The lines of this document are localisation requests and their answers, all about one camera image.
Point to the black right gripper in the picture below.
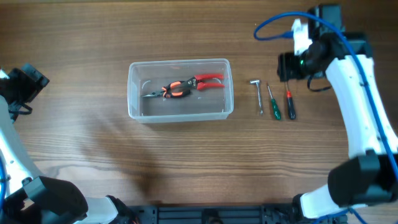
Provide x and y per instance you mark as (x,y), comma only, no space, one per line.
(286,71)

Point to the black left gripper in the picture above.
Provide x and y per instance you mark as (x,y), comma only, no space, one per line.
(32,87)

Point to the black red handled screwdriver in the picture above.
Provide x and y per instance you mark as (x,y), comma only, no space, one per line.
(290,103)

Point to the red handled snips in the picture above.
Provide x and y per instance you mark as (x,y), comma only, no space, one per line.
(204,81)

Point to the clear plastic container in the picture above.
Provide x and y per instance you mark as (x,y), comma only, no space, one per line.
(199,105)

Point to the orange black long-nose pliers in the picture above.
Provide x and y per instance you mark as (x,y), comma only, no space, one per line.
(177,89)

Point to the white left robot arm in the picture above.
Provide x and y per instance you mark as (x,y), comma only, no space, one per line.
(27,196)

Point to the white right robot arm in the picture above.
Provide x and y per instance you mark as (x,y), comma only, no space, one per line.
(324,49)

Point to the silver L-shaped socket wrench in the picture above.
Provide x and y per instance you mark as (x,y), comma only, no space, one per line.
(257,84)

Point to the green handled screwdriver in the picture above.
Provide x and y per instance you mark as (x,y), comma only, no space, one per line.
(275,108)

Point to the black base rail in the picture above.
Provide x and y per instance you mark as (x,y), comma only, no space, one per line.
(257,214)

